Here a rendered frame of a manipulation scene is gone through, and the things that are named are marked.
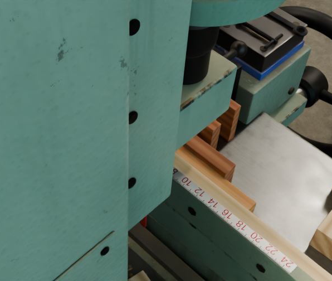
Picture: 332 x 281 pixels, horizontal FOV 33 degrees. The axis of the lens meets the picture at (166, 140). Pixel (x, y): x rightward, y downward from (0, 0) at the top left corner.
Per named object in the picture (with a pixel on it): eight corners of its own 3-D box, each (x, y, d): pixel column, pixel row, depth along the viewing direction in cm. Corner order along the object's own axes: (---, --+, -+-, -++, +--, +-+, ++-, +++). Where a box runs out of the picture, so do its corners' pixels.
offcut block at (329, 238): (323, 225, 68) (332, 208, 65) (352, 245, 66) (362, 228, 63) (308, 244, 66) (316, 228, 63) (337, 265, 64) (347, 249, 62)
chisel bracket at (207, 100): (228, 117, 66) (239, 64, 60) (143, 186, 60) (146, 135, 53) (182, 85, 69) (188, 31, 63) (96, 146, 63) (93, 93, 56)
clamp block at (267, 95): (299, 93, 86) (315, 48, 79) (244, 140, 79) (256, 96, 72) (225, 45, 92) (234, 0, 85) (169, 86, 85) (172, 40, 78)
